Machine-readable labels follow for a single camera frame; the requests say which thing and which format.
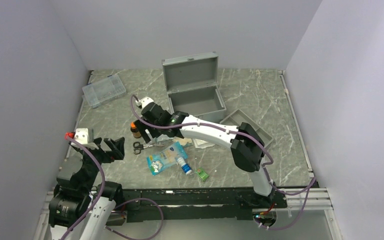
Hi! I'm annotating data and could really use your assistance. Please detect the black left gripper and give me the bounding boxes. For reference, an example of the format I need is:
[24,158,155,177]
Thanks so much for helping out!
[75,136,124,193]

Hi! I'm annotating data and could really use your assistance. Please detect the black handled scissors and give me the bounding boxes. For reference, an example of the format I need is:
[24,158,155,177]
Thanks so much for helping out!
[132,141,165,155]

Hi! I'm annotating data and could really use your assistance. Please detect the brown medicine bottle orange cap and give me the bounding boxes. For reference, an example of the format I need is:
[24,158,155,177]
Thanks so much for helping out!
[130,122,142,139]

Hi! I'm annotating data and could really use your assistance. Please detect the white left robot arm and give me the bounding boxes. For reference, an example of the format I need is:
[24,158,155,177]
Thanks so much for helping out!
[48,132,125,240]

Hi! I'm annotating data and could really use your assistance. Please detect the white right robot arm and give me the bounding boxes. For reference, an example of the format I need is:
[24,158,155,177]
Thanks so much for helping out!
[131,98,275,208]

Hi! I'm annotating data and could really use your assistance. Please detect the grey metal medicine case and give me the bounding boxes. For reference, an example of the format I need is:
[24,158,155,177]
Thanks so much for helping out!
[161,51,227,123]

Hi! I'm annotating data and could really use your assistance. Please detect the beige latex gloves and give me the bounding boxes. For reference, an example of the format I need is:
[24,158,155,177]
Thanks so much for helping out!
[177,138,194,147]

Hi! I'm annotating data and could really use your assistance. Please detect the blue cotton swab bag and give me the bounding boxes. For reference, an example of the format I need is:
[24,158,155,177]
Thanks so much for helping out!
[146,142,188,176]

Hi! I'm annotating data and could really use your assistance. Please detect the white gauze bag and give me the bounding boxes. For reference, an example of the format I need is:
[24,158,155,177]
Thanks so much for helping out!
[192,139,215,149]

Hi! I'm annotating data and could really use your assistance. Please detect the clear plastic compartment box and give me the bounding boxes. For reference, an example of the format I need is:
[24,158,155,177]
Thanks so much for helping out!
[82,74,127,109]

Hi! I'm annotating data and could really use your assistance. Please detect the white blue spray bottle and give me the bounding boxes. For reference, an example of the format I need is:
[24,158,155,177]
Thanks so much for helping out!
[175,156,193,175]

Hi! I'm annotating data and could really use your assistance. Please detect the small green box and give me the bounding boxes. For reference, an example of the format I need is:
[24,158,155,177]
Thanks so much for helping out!
[195,167,209,182]

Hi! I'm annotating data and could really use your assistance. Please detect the grey plastic divider tray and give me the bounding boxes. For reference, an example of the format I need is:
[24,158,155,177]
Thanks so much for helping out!
[219,109,274,149]

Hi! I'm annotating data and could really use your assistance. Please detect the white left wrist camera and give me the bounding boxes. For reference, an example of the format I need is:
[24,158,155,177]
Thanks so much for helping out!
[64,128,94,145]

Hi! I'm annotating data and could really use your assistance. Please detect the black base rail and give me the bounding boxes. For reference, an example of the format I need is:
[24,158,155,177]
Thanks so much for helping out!
[123,187,288,223]

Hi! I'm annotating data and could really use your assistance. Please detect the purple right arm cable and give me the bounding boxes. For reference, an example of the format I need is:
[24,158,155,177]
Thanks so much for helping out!
[130,94,317,232]

